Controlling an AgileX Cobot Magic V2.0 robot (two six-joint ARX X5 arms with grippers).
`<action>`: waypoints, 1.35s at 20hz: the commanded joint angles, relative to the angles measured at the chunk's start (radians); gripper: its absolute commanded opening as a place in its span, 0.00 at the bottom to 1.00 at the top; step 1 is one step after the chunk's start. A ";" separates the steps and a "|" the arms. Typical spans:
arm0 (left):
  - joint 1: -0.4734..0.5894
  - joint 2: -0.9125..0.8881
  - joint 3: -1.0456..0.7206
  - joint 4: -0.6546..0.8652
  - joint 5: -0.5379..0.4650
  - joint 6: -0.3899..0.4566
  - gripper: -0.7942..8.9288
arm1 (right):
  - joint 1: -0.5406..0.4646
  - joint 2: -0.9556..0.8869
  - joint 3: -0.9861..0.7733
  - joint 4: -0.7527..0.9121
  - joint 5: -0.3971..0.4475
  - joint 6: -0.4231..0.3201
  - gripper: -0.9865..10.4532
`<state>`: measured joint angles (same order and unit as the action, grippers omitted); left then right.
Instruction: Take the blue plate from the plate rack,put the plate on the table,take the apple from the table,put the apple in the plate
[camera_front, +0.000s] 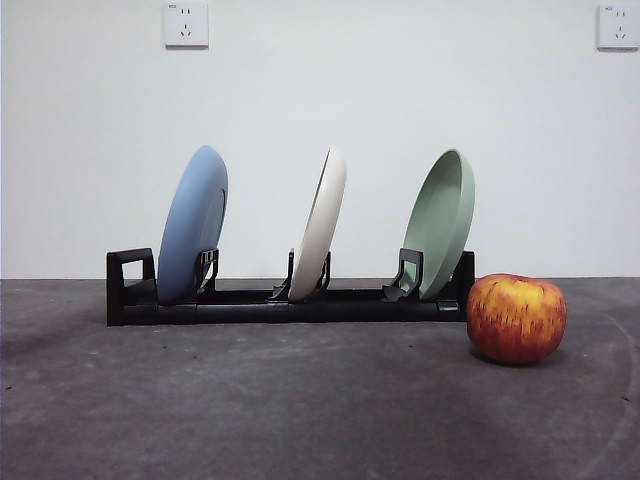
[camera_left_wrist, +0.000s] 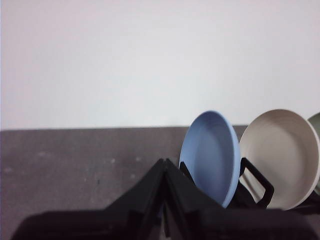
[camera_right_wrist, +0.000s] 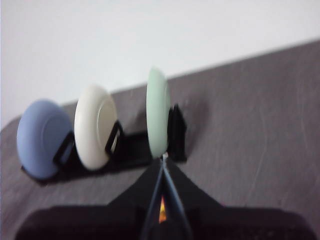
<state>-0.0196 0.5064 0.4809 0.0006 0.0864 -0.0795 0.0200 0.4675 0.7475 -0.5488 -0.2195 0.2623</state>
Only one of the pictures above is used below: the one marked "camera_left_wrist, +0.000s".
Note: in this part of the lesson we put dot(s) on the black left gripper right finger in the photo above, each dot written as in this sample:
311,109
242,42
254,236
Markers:
200,222

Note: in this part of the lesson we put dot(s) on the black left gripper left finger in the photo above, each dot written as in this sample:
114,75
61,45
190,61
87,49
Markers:
130,220

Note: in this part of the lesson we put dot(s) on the blue plate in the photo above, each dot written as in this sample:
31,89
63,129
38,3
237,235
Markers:
210,155

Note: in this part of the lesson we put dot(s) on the black plate rack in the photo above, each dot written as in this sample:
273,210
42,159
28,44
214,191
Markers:
268,193

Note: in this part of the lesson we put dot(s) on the beige plate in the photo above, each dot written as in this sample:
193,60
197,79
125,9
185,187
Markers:
282,155

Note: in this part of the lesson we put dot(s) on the green plate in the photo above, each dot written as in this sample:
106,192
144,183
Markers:
316,126

